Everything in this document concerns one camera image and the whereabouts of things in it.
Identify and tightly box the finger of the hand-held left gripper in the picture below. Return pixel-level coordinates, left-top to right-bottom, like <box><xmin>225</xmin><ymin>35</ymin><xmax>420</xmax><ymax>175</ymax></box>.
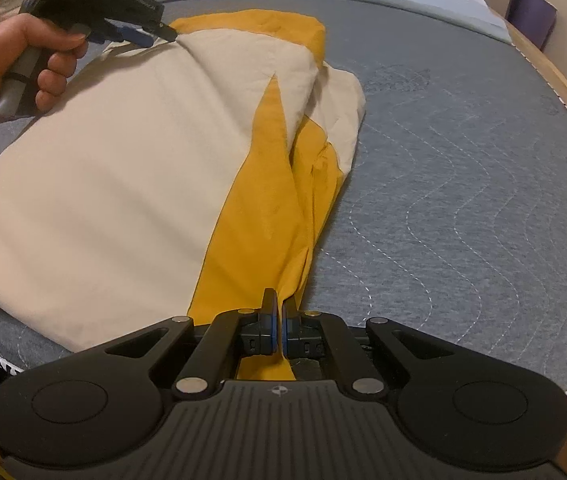
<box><xmin>89</xmin><ymin>22</ymin><xmax>155</xmax><ymax>47</ymax></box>
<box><xmin>144</xmin><ymin>20</ymin><xmax>180</xmax><ymax>42</ymax></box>

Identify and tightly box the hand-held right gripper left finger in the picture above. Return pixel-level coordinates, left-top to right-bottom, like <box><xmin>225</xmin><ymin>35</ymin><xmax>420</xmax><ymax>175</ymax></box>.
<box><xmin>105</xmin><ymin>288</ymin><xmax>280</xmax><ymax>402</ymax></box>

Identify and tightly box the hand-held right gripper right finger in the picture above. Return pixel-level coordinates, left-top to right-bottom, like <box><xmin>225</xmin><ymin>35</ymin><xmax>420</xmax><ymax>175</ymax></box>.
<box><xmin>282</xmin><ymin>298</ymin><xmax>460</xmax><ymax>397</ymax></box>

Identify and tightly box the beige and yellow garment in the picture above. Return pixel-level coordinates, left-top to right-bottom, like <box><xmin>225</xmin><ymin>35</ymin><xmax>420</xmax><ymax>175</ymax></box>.
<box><xmin>0</xmin><ymin>9</ymin><xmax>367</xmax><ymax>382</ymax></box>

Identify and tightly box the grey quilted mattress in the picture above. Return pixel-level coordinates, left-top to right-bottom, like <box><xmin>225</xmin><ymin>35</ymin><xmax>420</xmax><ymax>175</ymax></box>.
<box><xmin>0</xmin><ymin>0</ymin><xmax>567</xmax><ymax>397</ymax></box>

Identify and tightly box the purple board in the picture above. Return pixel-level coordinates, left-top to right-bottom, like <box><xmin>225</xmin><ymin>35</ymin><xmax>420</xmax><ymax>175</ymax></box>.
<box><xmin>505</xmin><ymin>0</ymin><xmax>559</xmax><ymax>53</ymax></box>

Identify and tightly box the wooden bed frame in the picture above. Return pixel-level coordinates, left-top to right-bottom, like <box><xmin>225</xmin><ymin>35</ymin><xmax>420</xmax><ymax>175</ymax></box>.
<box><xmin>505</xmin><ymin>19</ymin><xmax>567</xmax><ymax>166</ymax></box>

